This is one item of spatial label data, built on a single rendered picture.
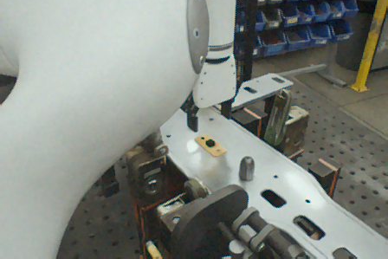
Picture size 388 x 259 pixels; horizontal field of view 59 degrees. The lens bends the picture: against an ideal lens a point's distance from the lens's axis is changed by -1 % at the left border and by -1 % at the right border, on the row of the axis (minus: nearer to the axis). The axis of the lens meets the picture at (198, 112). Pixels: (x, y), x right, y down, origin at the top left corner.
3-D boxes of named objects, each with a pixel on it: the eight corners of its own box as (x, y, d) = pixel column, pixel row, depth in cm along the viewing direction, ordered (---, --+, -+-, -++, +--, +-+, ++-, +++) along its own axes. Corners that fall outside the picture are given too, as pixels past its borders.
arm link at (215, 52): (205, 50, 62) (204, 65, 64) (242, 41, 67) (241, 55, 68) (180, 37, 68) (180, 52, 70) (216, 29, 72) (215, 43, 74)
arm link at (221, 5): (180, 42, 65) (229, 48, 63) (178, -32, 58) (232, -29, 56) (193, 29, 72) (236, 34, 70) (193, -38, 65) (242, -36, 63)
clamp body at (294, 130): (300, 213, 102) (322, 113, 84) (272, 231, 97) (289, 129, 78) (278, 195, 109) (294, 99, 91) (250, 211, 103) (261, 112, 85)
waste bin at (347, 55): (390, 68, 360) (412, -3, 322) (354, 76, 343) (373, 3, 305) (353, 52, 400) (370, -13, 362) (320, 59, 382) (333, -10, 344)
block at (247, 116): (264, 190, 110) (274, 116, 96) (238, 205, 105) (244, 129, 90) (244, 173, 117) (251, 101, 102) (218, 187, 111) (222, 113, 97)
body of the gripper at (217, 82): (201, 61, 63) (201, 113, 69) (243, 49, 68) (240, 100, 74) (179, 48, 69) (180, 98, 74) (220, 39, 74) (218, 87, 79)
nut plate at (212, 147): (228, 152, 79) (228, 147, 78) (215, 158, 77) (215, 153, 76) (206, 134, 85) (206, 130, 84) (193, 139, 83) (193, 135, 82)
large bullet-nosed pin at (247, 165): (256, 182, 72) (259, 158, 69) (245, 188, 71) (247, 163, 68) (246, 173, 75) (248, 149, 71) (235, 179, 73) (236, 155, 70)
